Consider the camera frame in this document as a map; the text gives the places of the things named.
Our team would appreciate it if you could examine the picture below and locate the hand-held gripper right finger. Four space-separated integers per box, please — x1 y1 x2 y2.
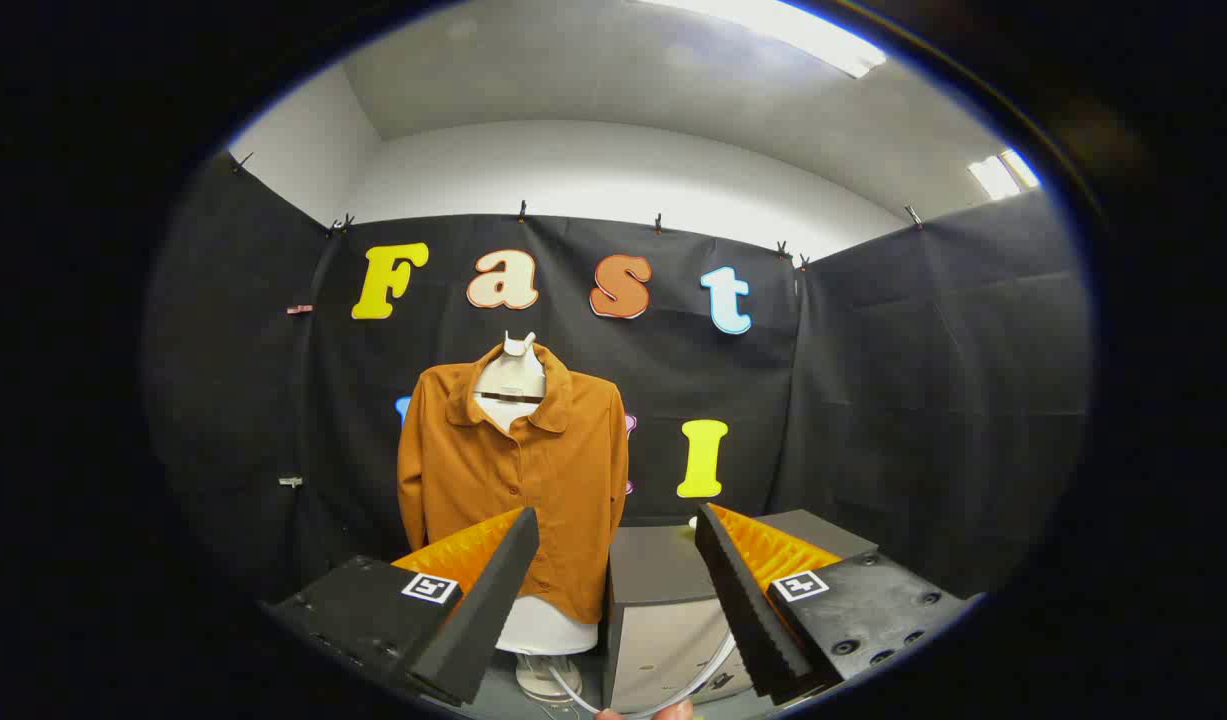
693 503 974 706

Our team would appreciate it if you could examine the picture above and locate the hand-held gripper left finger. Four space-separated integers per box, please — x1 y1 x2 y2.
263 507 541 708

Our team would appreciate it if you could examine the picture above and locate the translucent steamer hose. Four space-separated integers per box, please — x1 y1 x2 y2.
548 630 739 719

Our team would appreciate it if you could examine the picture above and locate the brown button-up shirt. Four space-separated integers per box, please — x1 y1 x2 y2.
396 343 631 626

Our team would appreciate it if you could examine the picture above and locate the clear mannequin stand base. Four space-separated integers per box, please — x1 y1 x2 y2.
516 652 584 706

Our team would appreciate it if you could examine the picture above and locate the grey cabinet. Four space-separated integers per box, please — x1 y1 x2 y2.
603 510 879 716

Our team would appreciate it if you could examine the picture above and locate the white mannequin torso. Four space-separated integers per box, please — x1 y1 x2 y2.
473 330 602 656

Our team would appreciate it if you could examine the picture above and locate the black backdrop cloth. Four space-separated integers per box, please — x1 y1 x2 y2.
143 150 1094 641

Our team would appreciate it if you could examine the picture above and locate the row of black clips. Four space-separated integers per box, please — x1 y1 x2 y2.
228 150 924 271

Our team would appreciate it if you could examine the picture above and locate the small ceiling light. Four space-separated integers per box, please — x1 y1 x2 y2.
968 148 1042 201

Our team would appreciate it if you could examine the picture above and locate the long ceiling light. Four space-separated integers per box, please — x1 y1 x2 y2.
633 0 889 79

